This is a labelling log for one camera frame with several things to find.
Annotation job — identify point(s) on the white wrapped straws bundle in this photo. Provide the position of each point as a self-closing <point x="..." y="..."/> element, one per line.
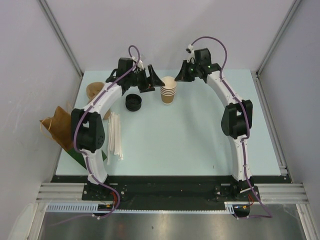
<point x="114" y="145"/>

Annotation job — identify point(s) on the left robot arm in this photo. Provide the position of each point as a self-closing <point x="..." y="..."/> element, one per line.
<point x="87" y="129"/>

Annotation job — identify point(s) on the brown pulp cup carriers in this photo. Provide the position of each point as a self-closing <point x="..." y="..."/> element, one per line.
<point x="93" y="89"/>

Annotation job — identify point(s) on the stack of black lids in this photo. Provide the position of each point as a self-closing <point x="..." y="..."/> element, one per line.
<point x="133" y="102"/>

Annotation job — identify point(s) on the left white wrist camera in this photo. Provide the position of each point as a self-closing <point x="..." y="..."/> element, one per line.
<point x="140" y="65"/>

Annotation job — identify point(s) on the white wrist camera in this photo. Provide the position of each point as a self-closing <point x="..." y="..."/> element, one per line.
<point x="190" y="49"/>
<point x="140" y="65"/>

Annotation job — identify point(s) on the green paper bag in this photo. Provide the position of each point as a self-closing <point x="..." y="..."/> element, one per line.
<point x="95" y="161"/>

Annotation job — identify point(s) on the aluminium frame rail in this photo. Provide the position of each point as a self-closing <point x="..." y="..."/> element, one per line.
<point x="184" y="139"/>

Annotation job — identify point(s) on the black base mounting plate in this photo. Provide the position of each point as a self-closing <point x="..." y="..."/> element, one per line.
<point x="166" y="193"/>

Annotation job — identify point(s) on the brown paper bag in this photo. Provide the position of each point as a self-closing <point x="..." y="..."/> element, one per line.
<point x="59" y="127"/>

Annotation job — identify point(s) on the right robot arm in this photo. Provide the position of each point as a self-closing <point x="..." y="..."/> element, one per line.
<point x="237" y="117"/>

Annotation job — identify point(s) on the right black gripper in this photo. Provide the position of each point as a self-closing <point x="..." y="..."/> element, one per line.
<point x="183" y="76"/>

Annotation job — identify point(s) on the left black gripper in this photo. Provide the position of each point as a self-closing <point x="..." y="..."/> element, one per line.
<point x="154" y="80"/>

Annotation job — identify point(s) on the white slotted cable duct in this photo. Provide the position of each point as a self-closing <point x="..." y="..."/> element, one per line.
<point x="96" y="208"/>

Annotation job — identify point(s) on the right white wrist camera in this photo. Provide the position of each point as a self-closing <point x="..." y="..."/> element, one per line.
<point x="190" y="49"/>

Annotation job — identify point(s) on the stack of brown paper cups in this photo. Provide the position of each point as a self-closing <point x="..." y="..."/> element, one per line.
<point x="168" y="91"/>

